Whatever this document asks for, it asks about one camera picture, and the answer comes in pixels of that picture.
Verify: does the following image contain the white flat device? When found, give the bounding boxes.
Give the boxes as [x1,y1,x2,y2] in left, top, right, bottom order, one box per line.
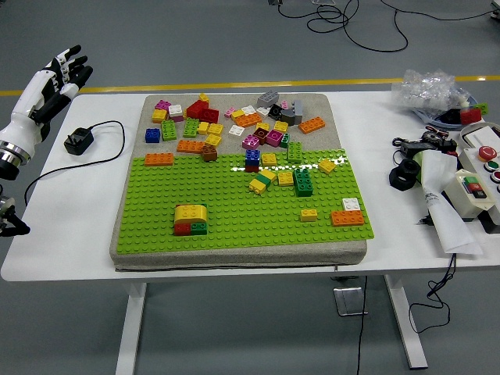
[459,122,500,152]

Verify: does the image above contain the orange long brick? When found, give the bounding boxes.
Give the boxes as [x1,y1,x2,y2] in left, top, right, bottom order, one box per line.
[234,112,263,128]
[176,139,206,154]
[330,209,366,227]
[144,152,175,167]
[298,116,327,135]

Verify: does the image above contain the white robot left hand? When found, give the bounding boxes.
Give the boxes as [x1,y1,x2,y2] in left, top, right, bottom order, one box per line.
[0,44,95,155]

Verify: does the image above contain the small white switch box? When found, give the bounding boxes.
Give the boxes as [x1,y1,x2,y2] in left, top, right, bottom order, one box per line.
[444,168,497,222]

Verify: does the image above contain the white button control box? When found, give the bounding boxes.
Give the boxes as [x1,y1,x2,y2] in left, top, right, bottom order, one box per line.
[457,144,500,226]

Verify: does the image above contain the black power adapter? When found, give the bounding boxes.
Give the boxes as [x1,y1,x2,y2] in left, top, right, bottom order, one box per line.
[401,140,438,155]

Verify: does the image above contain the thin black hanging cable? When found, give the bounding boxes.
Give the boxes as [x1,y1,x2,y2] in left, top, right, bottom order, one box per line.
[355,275,369,375]

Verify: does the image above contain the clear plastic bag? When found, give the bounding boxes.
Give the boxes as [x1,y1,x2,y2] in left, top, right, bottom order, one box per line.
[391,69,472,118]

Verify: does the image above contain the blue plastic dish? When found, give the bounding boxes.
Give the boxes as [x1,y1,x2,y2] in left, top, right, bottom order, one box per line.
[409,95,489,128]

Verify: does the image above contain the green studded baseplate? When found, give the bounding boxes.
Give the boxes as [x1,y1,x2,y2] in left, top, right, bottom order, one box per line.
[116,148,375,255]

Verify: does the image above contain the large red brick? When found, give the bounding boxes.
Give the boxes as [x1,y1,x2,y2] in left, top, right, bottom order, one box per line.
[186,99,210,120]

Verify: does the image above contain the light grey brick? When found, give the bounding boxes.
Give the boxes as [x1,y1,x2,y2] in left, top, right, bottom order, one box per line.
[256,91,280,108]

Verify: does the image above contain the dark green long brick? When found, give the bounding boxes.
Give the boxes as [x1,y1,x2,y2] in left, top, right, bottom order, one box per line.
[292,168,314,198]
[175,202,209,236]

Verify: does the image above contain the white table leg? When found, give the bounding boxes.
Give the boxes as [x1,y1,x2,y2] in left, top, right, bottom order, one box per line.
[383,274,429,370]
[115,281,148,375]

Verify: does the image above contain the white paper sheet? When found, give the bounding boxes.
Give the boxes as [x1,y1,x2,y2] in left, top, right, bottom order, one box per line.
[420,150,485,257]

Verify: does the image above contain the black servo parts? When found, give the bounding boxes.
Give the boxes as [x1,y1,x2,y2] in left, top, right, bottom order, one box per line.
[421,130,459,157]

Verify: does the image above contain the green paper piece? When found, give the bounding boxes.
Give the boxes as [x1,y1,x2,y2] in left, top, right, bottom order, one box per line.
[412,151,427,184]

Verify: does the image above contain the large black nut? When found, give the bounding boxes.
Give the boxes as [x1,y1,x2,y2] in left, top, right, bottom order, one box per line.
[388,159,422,191]

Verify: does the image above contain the black floor cable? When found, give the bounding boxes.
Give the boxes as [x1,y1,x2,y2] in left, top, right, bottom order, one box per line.
[269,0,500,54]

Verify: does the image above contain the black plug cord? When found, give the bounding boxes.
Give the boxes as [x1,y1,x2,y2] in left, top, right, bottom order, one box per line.
[24,120,127,206]

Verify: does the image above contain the black power plug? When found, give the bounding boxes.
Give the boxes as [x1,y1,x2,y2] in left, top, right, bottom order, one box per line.
[63,127,95,156]

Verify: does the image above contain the metal floor plate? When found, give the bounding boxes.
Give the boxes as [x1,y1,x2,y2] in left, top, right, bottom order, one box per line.
[332,287,369,316]

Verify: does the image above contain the yellow curved brick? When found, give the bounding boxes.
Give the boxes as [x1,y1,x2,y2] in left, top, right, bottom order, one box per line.
[173,204,208,224]

